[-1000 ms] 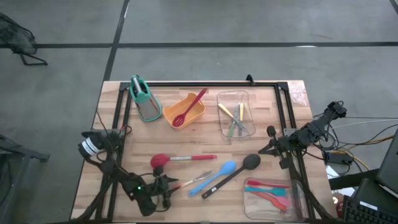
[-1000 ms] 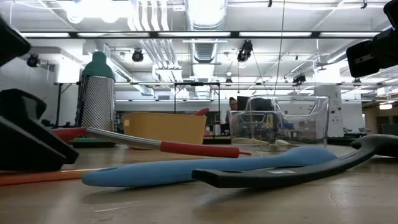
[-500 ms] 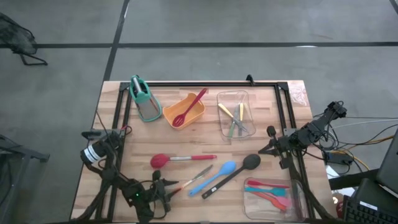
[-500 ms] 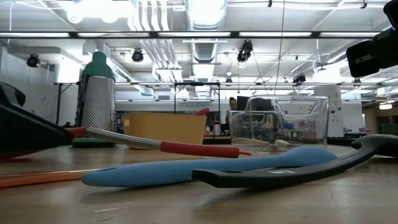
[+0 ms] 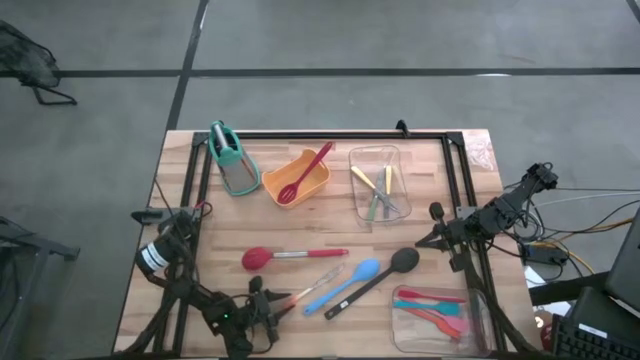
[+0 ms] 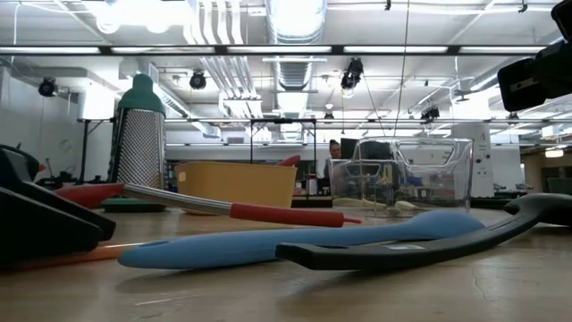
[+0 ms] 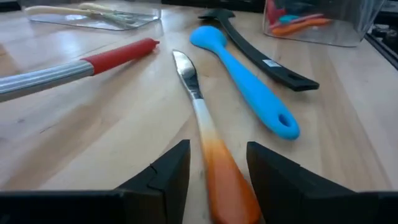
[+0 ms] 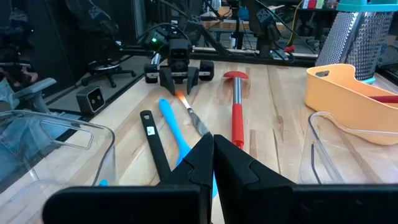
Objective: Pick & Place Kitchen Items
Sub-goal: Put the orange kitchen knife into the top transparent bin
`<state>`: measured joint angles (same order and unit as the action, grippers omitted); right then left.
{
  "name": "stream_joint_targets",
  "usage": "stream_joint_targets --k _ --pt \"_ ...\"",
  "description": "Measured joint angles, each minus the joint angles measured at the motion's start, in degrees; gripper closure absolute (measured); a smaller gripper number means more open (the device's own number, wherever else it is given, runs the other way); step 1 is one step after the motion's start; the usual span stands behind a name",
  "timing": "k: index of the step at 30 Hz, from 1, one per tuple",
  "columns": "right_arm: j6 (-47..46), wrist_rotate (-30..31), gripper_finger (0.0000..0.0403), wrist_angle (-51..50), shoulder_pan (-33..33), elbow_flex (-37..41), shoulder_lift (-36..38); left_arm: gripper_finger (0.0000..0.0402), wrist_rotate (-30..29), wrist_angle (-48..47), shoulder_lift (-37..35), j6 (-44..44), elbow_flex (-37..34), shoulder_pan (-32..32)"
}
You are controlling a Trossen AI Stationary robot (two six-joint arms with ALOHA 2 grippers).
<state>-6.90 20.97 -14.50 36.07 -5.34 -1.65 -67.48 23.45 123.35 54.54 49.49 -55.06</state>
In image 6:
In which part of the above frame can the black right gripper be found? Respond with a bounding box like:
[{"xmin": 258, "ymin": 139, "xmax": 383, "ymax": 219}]
[{"xmin": 497, "ymin": 40, "xmax": 572, "ymax": 113}]

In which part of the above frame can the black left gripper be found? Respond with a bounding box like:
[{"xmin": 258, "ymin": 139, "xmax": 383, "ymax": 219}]
[{"xmin": 0, "ymin": 143, "xmax": 116, "ymax": 266}]

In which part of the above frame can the red whisk with steel shaft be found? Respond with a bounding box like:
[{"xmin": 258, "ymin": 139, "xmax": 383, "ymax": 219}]
[{"xmin": 54, "ymin": 182, "xmax": 364, "ymax": 229}]

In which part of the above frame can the yellow plastic bin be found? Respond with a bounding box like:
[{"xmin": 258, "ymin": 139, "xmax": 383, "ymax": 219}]
[{"xmin": 174, "ymin": 160, "xmax": 299, "ymax": 216}]

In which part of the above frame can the black plastic spoon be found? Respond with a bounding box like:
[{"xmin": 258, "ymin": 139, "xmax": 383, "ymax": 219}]
[{"xmin": 274, "ymin": 192, "xmax": 572, "ymax": 272}]

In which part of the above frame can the blue silicone spoon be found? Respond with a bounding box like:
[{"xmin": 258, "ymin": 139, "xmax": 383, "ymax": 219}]
[{"xmin": 117, "ymin": 210, "xmax": 487, "ymax": 271}]

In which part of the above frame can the black background stand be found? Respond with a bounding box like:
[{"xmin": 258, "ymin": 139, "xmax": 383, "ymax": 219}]
[{"xmin": 79, "ymin": 118, "xmax": 105, "ymax": 183}]

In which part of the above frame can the white pillar with signs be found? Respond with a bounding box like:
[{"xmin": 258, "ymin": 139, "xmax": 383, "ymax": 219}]
[{"xmin": 450, "ymin": 123, "xmax": 495, "ymax": 199}]

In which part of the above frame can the black ceiling spotlight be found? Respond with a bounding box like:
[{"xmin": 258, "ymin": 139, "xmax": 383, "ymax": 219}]
[
  {"xmin": 189, "ymin": 69, "xmax": 208, "ymax": 91},
  {"xmin": 420, "ymin": 106, "xmax": 442, "ymax": 123},
  {"xmin": 340, "ymin": 57, "xmax": 365, "ymax": 90},
  {"xmin": 38, "ymin": 77, "xmax": 58, "ymax": 98}
]

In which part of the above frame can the black background table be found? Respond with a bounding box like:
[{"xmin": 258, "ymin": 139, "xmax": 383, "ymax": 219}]
[{"xmin": 468, "ymin": 191, "xmax": 528, "ymax": 210}]

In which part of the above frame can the clear plastic bin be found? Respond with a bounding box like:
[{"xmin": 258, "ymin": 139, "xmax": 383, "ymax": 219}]
[{"xmin": 328, "ymin": 136, "xmax": 475, "ymax": 219}]

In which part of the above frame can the black background monitor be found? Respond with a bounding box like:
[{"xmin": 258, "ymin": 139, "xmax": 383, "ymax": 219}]
[{"xmin": 340, "ymin": 137, "xmax": 359, "ymax": 160}]

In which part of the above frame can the steel box grater green handle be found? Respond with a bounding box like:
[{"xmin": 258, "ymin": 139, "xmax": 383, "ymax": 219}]
[{"xmin": 100, "ymin": 73, "xmax": 167, "ymax": 214}]

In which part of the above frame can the thin hanging cable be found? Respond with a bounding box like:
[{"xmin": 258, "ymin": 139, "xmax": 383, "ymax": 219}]
[{"xmin": 391, "ymin": 0, "xmax": 411, "ymax": 138}]

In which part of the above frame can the black aluminium rig frame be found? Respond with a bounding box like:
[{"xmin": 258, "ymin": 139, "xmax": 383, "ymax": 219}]
[{"xmin": 0, "ymin": 44, "xmax": 549, "ymax": 56}]

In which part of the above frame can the silver ventilation duct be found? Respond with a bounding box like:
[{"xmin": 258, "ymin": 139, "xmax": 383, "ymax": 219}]
[{"xmin": 265, "ymin": 0, "xmax": 328, "ymax": 93}]

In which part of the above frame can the black background workstation frame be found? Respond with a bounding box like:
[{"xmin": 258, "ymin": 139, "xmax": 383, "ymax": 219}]
[{"xmin": 248, "ymin": 117, "xmax": 318, "ymax": 165}]

